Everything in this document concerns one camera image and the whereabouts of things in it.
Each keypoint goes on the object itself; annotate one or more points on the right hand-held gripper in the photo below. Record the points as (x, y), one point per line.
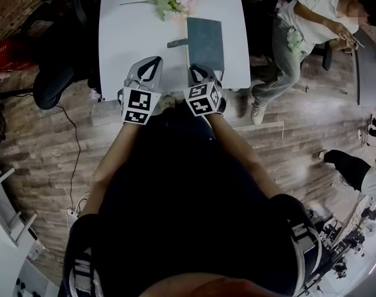
(203, 99)

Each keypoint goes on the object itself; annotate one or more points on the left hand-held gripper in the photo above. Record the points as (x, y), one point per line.
(139, 104)

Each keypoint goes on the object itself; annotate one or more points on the notebook with grey cover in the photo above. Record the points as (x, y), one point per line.
(204, 42)

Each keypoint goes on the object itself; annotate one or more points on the person's right forearm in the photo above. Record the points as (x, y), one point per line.
(240, 153)

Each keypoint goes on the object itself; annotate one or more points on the person's left forearm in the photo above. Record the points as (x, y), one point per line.
(113, 159)

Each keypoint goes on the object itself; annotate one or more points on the person's leg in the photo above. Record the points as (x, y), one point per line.
(181, 119)

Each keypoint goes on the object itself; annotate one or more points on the artificial pink green flower bouquet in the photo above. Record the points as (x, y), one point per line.
(172, 3)

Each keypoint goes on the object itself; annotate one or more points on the black office chair with jacket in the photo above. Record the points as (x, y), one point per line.
(57, 57)

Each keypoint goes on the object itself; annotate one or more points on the white flower bunch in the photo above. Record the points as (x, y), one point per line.
(296, 42)

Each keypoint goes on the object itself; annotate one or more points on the person's dark shirt torso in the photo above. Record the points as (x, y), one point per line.
(187, 212)

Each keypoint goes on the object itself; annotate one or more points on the red box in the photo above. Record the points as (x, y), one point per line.
(11, 56)

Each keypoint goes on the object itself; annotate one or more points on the white power strip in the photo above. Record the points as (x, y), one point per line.
(74, 212)

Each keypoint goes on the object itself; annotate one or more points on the dark grey table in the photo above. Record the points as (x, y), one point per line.
(370, 67)

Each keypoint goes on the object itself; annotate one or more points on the white shelf unit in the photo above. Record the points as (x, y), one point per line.
(8, 227)

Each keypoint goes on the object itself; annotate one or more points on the person's head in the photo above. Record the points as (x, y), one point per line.
(218, 288)

